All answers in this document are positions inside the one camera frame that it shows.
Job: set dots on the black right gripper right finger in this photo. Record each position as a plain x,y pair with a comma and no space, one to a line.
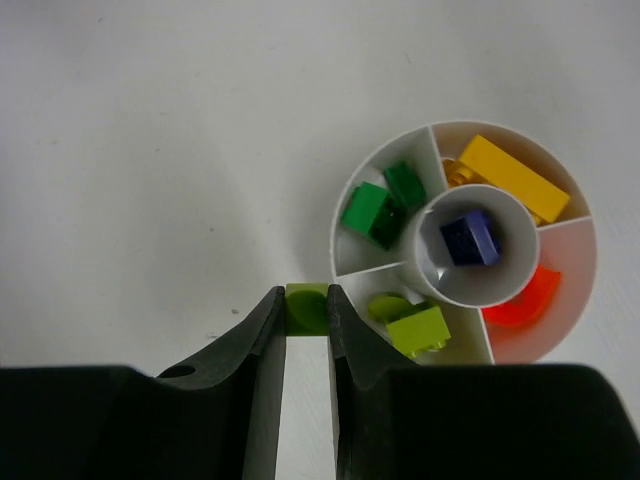
396,419

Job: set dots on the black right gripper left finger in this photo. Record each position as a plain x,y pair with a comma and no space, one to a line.
213,415

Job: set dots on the lime green square lego brick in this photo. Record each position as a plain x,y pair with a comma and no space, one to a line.
419,332

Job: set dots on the lime green curved lego brick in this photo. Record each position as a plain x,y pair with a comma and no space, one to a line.
385,308

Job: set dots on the small lime green lego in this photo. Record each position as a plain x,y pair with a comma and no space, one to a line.
306,309

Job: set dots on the orange round lego dish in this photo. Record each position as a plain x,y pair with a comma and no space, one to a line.
529,305

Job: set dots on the purple lego plate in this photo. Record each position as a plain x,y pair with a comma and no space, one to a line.
471,240

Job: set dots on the dark green lego brick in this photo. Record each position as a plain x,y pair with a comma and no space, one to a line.
373,213

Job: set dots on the small dark green lego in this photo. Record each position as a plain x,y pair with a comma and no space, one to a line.
405,185

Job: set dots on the yellow curved lego brick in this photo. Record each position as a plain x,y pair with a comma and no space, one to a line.
459,175

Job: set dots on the yellow sloped lego brick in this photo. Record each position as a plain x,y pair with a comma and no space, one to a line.
494,166

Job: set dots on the white round divided container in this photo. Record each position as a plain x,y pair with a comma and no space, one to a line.
419,267

